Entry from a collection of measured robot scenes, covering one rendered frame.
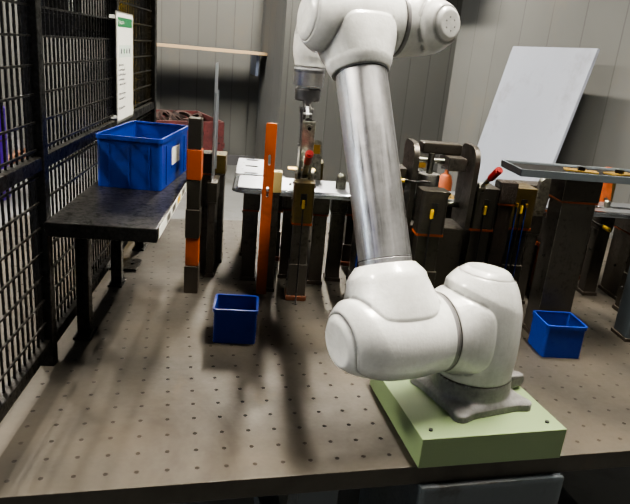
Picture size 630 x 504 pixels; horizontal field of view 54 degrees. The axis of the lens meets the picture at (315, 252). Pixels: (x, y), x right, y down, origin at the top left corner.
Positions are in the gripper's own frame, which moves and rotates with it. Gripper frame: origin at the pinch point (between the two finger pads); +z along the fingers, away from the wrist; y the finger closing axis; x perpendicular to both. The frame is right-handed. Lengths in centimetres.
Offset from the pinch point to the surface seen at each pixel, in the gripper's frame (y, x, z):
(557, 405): -72, -56, 39
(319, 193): -10.4, -5.1, 8.8
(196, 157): -18.7, 29.9, -0.7
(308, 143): -16.7, -0.2, -6.4
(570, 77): 203, -178, -28
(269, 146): -16.4, 10.4, -4.7
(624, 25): 202, -205, -62
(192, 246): -18.5, 30.4, 24.7
